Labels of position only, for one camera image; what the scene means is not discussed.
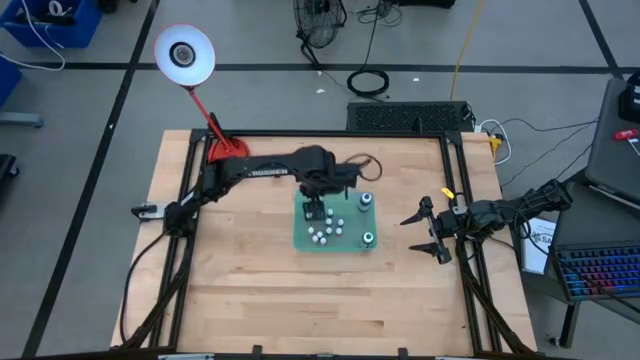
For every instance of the backlit rainbow keyboard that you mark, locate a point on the backlit rainbow keyboard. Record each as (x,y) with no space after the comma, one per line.
(600,272)

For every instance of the black perforated computer case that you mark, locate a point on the black perforated computer case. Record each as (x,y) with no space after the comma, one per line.
(400,117)

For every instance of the black floor fan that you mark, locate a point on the black floor fan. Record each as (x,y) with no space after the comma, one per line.
(320,22)

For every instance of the large purple food coloring bottle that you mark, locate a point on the large purple food coloring bottle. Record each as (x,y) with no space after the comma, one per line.
(366,201)

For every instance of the translucent teal plastic bin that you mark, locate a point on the translucent teal plastic bin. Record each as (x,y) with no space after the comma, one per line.
(350,242)

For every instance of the black table clamp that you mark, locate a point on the black table clamp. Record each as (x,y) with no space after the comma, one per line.
(257,350)
(402,352)

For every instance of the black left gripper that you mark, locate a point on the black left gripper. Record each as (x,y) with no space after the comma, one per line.
(315,192)

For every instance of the dark side table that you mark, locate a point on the dark side table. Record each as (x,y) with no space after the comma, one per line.
(600,225)

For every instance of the yellow tape tag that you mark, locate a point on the yellow tape tag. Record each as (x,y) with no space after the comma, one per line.
(447,192)

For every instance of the white paper sign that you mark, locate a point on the white paper sign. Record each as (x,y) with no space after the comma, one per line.
(537,245)

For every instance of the blue plastic crate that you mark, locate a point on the blue plastic crate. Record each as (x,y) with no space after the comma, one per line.
(7,82)
(75,35)

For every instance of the grey metal foot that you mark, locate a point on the grey metal foot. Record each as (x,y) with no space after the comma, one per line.
(20,120)

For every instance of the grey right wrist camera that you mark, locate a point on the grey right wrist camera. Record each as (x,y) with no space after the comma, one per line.
(460,210)

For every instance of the red tag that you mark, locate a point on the red tag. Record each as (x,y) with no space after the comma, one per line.
(626,135)

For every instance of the yellow power plug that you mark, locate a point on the yellow power plug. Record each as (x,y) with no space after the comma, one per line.
(495,143)

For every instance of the red desk lamp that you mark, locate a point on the red desk lamp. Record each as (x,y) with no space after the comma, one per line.
(185,55)

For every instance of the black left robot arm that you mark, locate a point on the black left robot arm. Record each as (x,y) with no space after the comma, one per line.
(270,170)

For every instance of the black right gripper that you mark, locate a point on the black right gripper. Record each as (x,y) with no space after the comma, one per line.
(450,225)

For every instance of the black device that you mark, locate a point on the black device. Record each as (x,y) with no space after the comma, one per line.
(631,100)

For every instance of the large green food coloring bottle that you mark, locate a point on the large green food coloring bottle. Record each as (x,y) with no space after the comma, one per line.
(368,238)

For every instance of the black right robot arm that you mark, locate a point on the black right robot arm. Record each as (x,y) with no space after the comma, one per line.
(500,212)

